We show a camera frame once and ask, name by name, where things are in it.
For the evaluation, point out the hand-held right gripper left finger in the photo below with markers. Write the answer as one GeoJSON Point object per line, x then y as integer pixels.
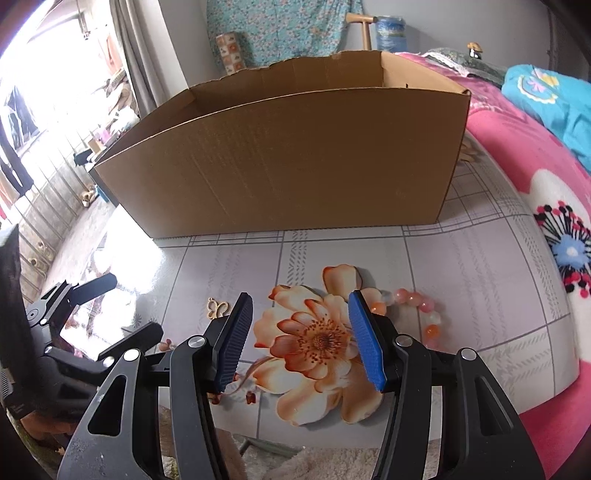
{"type": "Point", "coordinates": [233, 341]}

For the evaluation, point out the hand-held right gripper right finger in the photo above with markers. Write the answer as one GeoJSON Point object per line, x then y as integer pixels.
{"type": "Point", "coordinates": [367, 341]}

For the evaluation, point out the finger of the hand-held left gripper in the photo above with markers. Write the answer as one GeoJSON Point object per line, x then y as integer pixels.
{"type": "Point", "coordinates": [143, 334]}
{"type": "Point", "coordinates": [92, 285]}

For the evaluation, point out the gold butterfly charm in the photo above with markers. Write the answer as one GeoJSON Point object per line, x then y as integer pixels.
{"type": "Point", "coordinates": [213, 308]}

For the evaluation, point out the brown cardboard box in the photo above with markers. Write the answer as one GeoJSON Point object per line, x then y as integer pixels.
{"type": "Point", "coordinates": [286, 175]}

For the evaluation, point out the beige shoes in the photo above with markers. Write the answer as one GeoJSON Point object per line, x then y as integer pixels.
{"type": "Point", "coordinates": [87, 196]}

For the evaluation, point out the metal window railing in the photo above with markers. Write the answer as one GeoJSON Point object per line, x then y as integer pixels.
{"type": "Point", "coordinates": [51, 194]}

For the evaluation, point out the dark hanging clothes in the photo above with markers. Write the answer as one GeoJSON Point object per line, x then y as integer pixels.
{"type": "Point", "coordinates": [16, 138]}

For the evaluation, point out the grey curtain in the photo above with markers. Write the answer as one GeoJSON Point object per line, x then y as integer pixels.
{"type": "Point", "coordinates": [134, 60]}

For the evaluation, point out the pink floral blanket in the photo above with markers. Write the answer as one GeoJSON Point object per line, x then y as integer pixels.
{"type": "Point", "coordinates": [531, 152]}

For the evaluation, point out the checked patterned roll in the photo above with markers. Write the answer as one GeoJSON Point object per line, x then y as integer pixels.
{"type": "Point", "coordinates": [229, 54]}

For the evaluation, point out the grey-green lace cloth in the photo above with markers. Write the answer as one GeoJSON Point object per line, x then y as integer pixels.
{"type": "Point", "coordinates": [471, 64]}

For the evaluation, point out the blue patterned quilt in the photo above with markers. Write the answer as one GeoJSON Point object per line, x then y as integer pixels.
{"type": "Point", "coordinates": [563, 106]}

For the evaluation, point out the blue water jug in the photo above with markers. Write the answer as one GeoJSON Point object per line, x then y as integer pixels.
{"type": "Point", "coordinates": [391, 34]}

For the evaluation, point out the wooden chair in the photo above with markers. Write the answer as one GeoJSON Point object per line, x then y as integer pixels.
{"type": "Point", "coordinates": [364, 32]}

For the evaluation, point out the small mushroom ornament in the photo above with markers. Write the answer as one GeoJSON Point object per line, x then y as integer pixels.
{"type": "Point", "coordinates": [473, 46]}

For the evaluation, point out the teal floral hanging cloth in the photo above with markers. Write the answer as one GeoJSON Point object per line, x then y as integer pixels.
{"type": "Point", "coordinates": [277, 27]}

